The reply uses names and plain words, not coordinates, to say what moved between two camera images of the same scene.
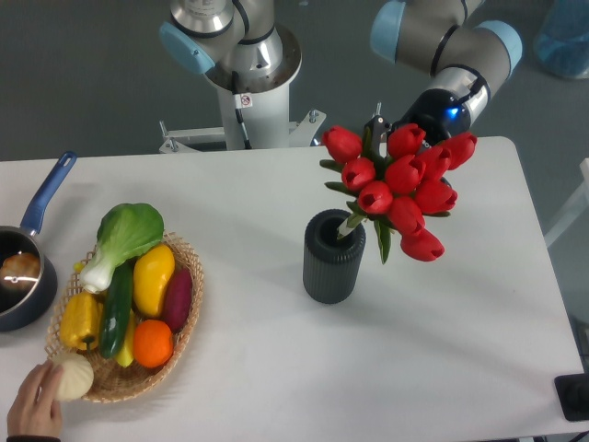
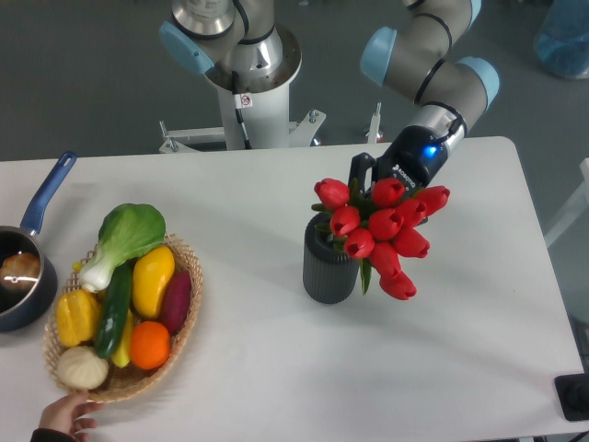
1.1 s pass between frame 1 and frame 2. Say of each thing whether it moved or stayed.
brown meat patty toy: stayed
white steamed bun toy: moved
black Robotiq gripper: moved
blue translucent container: stayed
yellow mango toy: stayed
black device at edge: stayed
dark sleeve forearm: moved
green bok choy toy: stayed
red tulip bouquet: moved
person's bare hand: moved
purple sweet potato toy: stayed
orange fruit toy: stayed
